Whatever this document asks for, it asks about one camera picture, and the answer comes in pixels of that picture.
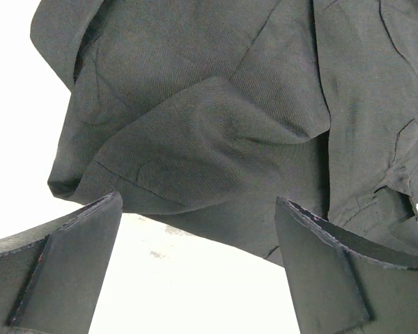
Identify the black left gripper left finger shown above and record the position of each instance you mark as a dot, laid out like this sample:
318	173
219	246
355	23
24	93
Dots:
51	275

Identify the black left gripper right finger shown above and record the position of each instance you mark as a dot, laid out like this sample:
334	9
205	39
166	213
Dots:
341	282

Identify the black long sleeve shirt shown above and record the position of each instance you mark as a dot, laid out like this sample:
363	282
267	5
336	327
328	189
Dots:
202	113

